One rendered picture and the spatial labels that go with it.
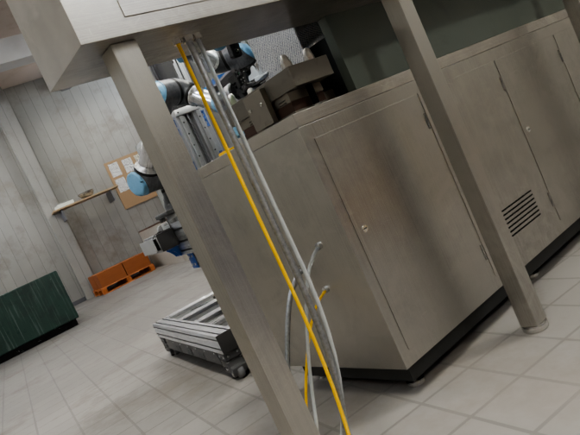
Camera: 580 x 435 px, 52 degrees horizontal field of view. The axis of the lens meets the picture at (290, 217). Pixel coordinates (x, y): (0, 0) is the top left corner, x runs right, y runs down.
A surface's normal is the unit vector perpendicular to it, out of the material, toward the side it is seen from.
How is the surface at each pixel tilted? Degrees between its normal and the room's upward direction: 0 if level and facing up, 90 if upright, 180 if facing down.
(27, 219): 90
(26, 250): 90
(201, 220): 90
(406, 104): 90
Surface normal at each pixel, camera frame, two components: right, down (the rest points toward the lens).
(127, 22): 0.56, -0.18
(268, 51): -0.72, 0.38
